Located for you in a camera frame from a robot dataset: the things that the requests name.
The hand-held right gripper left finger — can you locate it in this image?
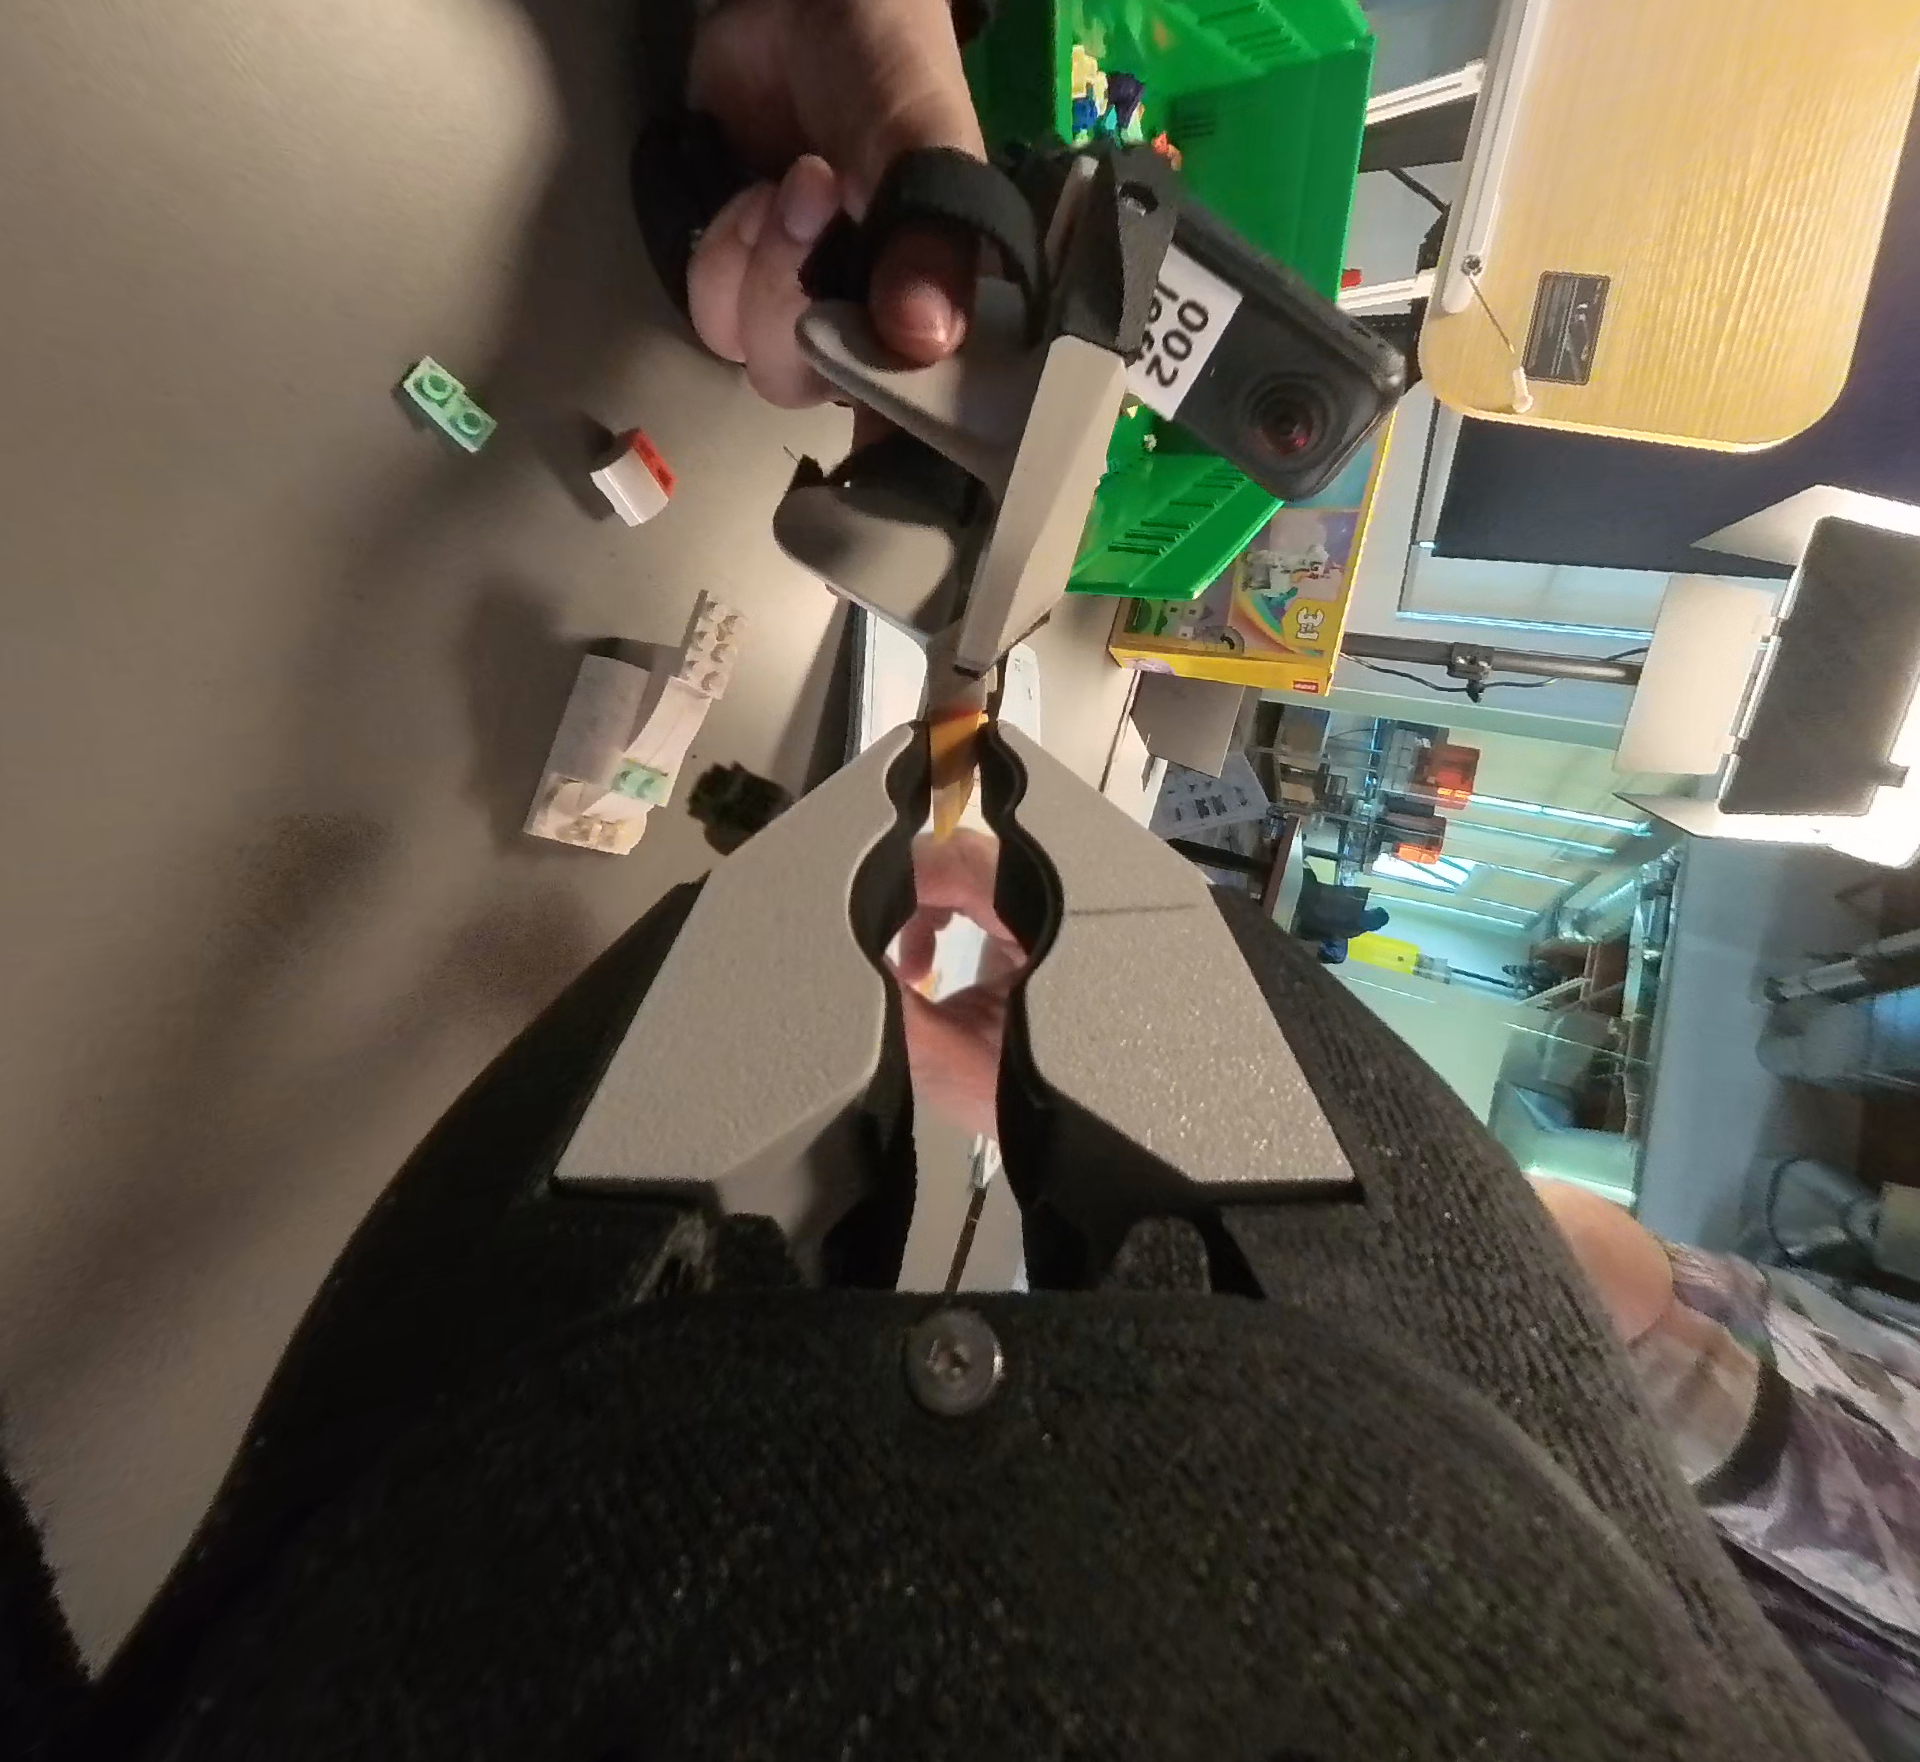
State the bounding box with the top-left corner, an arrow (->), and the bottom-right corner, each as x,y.
554,724 -> 931,1287

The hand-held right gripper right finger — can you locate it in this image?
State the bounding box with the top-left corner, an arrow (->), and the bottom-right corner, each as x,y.
978,721 -> 1367,1287

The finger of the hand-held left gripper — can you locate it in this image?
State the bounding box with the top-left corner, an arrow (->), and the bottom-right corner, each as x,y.
950,329 -> 1134,683

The white and orange lego assembly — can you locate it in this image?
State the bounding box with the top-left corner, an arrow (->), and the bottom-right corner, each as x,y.
923,681 -> 993,847

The pile of assorted lego pieces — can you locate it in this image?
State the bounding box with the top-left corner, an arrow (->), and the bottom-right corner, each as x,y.
1066,45 -> 1188,166

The green plastic parts bin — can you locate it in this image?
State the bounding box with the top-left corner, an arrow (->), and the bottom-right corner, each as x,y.
960,0 -> 1373,601

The red and white lego brick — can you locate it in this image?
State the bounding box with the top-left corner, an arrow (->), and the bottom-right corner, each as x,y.
589,423 -> 679,526

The small black lego piece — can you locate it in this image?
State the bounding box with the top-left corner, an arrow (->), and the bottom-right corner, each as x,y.
691,764 -> 789,849

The yellow lego set box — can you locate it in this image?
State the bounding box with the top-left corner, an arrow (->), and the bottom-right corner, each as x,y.
1107,404 -> 1399,700

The white lego body assembly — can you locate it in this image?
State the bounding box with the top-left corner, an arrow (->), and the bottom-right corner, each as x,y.
524,593 -> 747,849

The pale green lego brick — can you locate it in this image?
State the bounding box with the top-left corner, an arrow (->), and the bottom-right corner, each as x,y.
398,356 -> 500,456

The person's left hand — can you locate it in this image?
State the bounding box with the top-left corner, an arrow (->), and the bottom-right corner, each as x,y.
689,0 -> 993,413

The open instruction booklet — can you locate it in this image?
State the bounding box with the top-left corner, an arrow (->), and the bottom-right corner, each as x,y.
852,599 -> 1047,774

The white printed sheet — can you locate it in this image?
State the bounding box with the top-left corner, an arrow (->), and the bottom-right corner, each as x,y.
1153,755 -> 1281,837

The grey cardboard flap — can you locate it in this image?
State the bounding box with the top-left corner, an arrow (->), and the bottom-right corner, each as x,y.
1127,667 -> 1255,781

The white metal stand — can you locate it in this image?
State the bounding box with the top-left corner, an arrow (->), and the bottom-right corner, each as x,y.
1340,0 -> 1569,422

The black light stand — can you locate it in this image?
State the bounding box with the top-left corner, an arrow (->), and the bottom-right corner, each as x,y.
1340,641 -> 1653,706

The wooden board with label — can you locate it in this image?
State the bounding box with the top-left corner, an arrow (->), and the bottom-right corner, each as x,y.
1418,0 -> 1920,451

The studio light panel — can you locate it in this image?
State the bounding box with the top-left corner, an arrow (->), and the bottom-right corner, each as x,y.
1611,487 -> 1920,870

